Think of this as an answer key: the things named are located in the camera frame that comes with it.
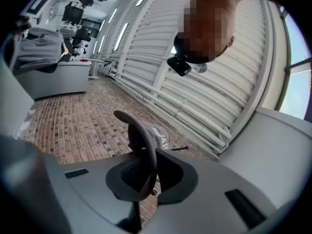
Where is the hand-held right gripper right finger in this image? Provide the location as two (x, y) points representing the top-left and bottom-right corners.
(143, 149), (299, 234)

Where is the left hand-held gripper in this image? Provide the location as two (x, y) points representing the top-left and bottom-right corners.
(23, 0), (58, 17)

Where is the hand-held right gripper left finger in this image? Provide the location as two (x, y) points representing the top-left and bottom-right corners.
(0, 135), (158, 234)

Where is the grey cap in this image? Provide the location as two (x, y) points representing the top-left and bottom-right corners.
(113, 110), (171, 202)

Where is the grey shirt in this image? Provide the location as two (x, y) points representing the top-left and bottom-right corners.
(11, 27), (65, 74)

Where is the wooden clothes hanger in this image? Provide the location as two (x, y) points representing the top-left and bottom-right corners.
(60, 44), (72, 58)

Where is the white table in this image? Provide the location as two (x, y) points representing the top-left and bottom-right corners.
(89, 58), (104, 79)

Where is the row of ceiling light strips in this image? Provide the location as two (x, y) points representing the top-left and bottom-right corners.
(92, 0), (152, 56)

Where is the window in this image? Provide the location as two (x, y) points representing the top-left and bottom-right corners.
(277, 5), (312, 120)

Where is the person's head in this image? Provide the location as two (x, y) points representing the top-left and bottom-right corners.
(177, 0), (236, 64)

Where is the black head-mounted camera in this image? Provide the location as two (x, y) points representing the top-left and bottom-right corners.
(167, 32), (208, 77)

